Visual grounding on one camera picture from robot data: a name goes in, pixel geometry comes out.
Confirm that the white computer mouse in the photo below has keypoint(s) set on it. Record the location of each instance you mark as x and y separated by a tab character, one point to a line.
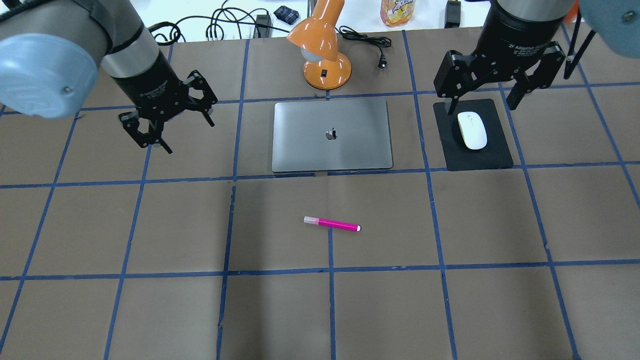
472	129

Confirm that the black mousepad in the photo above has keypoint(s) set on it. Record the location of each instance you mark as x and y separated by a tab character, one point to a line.
496	155

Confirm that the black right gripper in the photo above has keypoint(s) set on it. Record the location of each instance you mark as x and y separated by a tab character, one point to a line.
504	40

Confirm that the silver laptop notebook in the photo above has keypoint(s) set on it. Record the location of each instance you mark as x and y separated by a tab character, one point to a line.
331	135

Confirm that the dark checkered pouch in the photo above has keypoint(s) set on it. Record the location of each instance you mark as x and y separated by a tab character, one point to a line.
287	15

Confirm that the orange desk lamp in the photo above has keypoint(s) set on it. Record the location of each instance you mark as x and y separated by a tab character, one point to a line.
325	68

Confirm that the pink highlighter pen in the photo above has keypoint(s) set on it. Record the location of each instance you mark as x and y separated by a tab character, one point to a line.
331	223

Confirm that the black power adapter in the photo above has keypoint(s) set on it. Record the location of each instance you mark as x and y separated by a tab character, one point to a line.
453	14

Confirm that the yellow snack bag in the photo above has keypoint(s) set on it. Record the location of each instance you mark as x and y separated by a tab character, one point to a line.
395	13

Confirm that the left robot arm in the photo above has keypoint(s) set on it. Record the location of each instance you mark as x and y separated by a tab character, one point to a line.
51	52

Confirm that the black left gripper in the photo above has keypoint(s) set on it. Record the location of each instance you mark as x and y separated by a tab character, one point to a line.
145	83

